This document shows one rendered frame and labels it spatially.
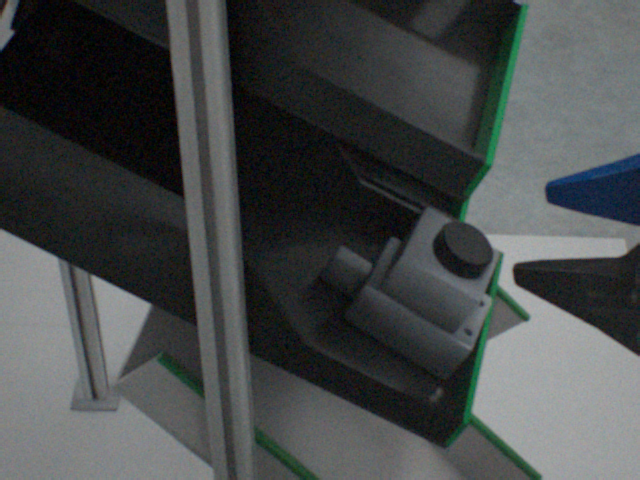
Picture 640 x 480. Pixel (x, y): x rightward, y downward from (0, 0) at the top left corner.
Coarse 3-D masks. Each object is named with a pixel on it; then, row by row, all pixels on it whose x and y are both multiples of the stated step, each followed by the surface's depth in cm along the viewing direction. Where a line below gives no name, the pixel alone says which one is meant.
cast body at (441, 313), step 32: (416, 224) 68; (448, 224) 67; (352, 256) 70; (384, 256) 70; (416, 256) 66; (448, 256) 66; (480, 256) 66; (352, 288) 71; (384, 288) 68; (416, 288) 67; (448, 288) 66; (480, 288) 66; (352, 320) 70; (384, 320) 69; (416, 320) 68; (448, 320) 67; (480, 320) 70; (416, 352) 69; (448, 352) 69
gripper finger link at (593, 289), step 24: (528, 264) 62; (552, 264) 61; (576, 264) 60; (600, 264) 59; (624, 264) 58; (528, 288) 62; (552, 288) 61; (576, 288) 60; (600, 288) 60; (624, 288) 59; (576, 312) 61; (600, 312) 60; (624, 312) 60; (624, 336) 60
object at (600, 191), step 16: (624, 160) 66; (576, 176) 67; (592, 176) 66; (608, 176) 66; (624, 176) 66; (560, 192) 67; (576, 192) 67; (592, 192) 67; (608, 192) 66; (624, 192) 66; (576, 208) 67; (592, 208) 67; (608, 208) 67; (624, 208) 67
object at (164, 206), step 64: (64, 0) 71; (0, 64) 62; (64, 64) 74; (128, 64) 73; (0, 128) 61; (64, 128) 71; (128, 128) 73; (256, 128) 73; (320, 128) 72; (0, 192) 63; (64, 192) 62; (128, 192) 61; (256, 192) 73; (320, 192) 75; (384, 192) 74; (64, 256) 65; (128, 256) 64; (256, 256) 70; (320, 256) 72; (192, 320) 66; (256, 320) 65; (320, 320) 69; (320, 384) 67; (384, 384) 65; (448, 384) 70
